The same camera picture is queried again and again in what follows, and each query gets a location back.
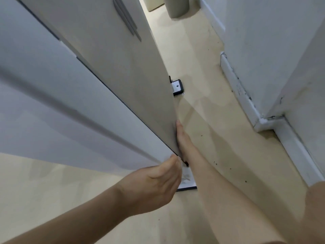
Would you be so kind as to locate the trash bin with black bag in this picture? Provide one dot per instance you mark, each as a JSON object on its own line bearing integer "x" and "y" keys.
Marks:
{"x": 177, "y": 7}

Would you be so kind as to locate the person's right hand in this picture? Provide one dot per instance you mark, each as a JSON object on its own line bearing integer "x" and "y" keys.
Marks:
{"x": 182, "y": 142}

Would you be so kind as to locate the person's right leg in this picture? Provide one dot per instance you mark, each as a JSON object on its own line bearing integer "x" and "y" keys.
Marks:
{"x": 314, "y": 216}

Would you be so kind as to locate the person's left forearm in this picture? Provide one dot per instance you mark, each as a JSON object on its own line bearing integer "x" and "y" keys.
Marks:
{"x": 66, "y": 223}

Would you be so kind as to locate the cream white storage box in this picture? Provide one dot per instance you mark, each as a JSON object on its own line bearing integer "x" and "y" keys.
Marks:
{"x": 152, "y": 2}

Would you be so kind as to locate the person's left hand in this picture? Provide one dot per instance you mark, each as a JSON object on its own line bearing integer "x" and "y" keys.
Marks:
{"x": 152, "y": 185}

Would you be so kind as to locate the person's right forearm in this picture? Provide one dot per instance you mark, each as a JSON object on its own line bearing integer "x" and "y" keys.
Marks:
{"x": 228, "y": 208}

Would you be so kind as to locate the white gym machine frame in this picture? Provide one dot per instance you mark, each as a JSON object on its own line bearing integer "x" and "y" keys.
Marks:
{"x": 89, "y": 86}

